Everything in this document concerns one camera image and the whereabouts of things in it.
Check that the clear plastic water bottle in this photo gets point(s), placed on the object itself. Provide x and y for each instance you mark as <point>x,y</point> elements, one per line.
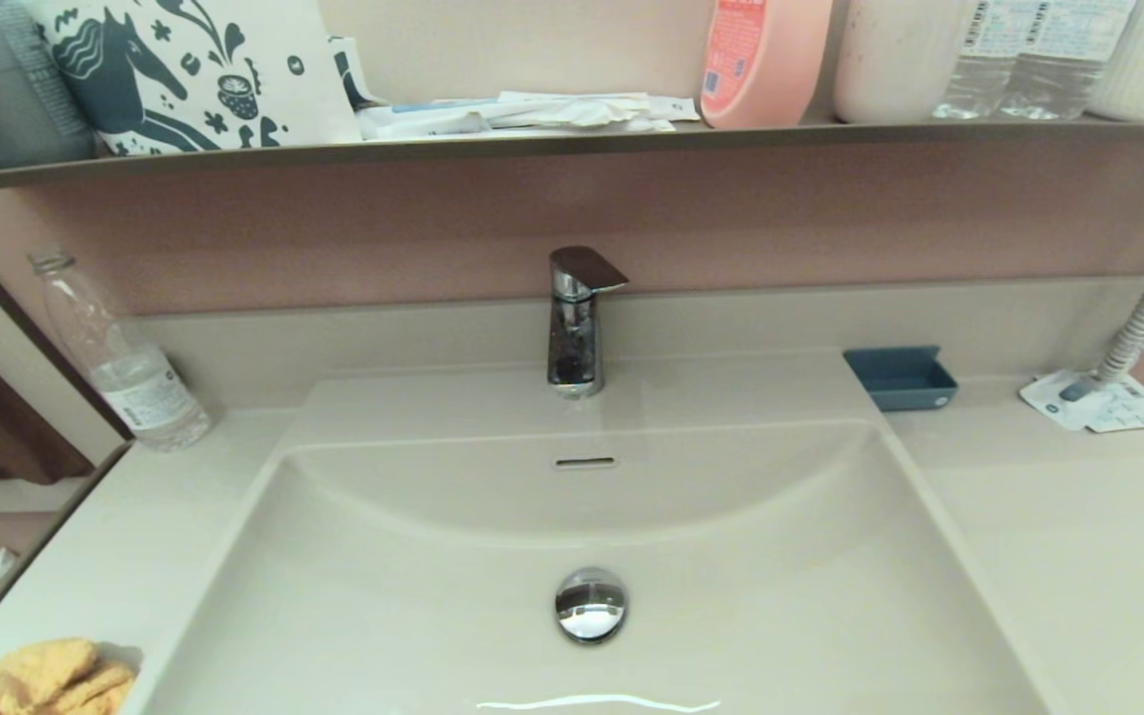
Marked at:
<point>135,387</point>

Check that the pink lotion bottle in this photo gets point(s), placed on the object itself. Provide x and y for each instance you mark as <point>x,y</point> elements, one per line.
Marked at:
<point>771,70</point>

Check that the small patterned white pouch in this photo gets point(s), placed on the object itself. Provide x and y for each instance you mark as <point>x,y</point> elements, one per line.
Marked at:
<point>354,74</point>

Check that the white printed paper packet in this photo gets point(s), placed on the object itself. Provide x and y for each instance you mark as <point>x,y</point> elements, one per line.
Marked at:
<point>1128,407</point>

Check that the small white printed box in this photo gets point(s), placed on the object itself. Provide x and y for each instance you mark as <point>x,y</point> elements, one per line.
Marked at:
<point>676,107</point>

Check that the blue soap dish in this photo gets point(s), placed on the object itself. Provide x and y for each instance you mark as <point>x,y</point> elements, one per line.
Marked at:
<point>900,382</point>

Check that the white round container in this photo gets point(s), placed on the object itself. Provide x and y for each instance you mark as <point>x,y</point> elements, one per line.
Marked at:
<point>890,70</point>

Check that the white horse print bag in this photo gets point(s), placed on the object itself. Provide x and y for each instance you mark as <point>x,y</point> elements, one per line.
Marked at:
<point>234,60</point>

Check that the white tube packet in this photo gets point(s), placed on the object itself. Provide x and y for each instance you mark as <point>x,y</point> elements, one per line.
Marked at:
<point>423,124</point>

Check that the orange cleaning cloth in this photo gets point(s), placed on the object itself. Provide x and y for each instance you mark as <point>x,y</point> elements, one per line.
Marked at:
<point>46,680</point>

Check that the crumpled white wrapper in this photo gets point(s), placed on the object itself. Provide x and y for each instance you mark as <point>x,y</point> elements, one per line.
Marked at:
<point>582,111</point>

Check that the brown wall shelf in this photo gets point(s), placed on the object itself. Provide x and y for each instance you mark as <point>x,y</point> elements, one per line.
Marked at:
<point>532,147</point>

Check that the chrome drain stopper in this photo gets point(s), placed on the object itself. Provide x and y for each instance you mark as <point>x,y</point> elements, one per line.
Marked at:
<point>590,606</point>

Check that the white ceramic sink basin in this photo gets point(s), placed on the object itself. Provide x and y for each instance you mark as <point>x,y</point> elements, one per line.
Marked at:
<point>731,596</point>

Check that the chrome sink faucet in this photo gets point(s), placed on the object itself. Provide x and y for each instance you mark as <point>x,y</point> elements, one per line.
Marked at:
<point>572,348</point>

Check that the clear labelled water bottle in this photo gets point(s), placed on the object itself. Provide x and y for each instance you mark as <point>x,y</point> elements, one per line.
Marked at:
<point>979,84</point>
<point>1059,79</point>

